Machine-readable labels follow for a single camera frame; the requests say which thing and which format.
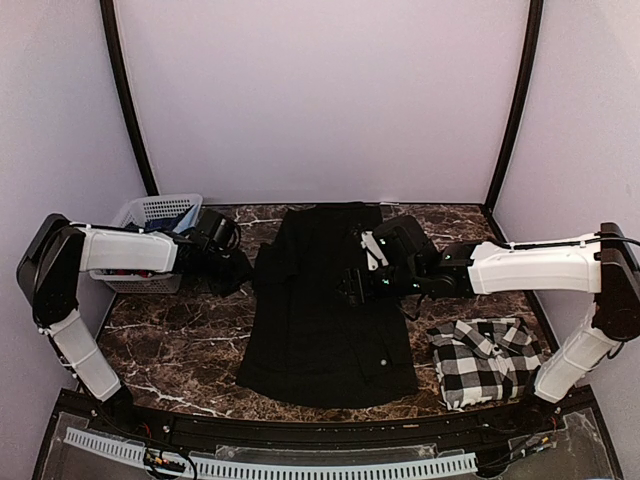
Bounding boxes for left black frame post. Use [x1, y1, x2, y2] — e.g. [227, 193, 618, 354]
[99, 0, 159, 196]

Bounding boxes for white slotted cable duct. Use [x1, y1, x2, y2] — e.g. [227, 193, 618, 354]
[64, 427, 478, 479]

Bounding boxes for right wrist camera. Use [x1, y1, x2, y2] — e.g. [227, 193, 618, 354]
[354, 230, 389, 273]

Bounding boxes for grey plastic laundry basket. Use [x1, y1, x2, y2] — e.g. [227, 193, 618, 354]
[82, 194, 203, 294]

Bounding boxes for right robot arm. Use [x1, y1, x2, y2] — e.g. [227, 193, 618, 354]
[338, 216, 639, 434]

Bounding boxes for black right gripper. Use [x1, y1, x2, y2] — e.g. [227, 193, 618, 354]
[333, 263, 424, 306]

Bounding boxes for black front rail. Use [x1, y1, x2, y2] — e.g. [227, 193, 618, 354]
[89, 399, 551, 451]

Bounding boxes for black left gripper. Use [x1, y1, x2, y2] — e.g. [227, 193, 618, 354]
[201, 247, 257, 297]

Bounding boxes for right black frame post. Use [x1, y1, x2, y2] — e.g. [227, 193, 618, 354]
[483, 0, 544, 213]

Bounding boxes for black white plaid shirt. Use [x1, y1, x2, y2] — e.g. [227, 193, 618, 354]
[427, 317, 544, 411]

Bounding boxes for blue clothes in basket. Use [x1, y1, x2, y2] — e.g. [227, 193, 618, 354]
[124, 206, 195, 234]

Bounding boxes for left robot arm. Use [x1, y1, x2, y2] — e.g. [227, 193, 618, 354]
[16, 208, 253, 436]

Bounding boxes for black frame post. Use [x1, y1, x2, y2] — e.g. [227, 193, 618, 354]
[99, 0, 159, 196]
[483, 0, 544, 213]

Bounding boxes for black long sleeve shirt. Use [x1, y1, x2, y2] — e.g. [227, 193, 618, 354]
[236, 202, 418, 409]

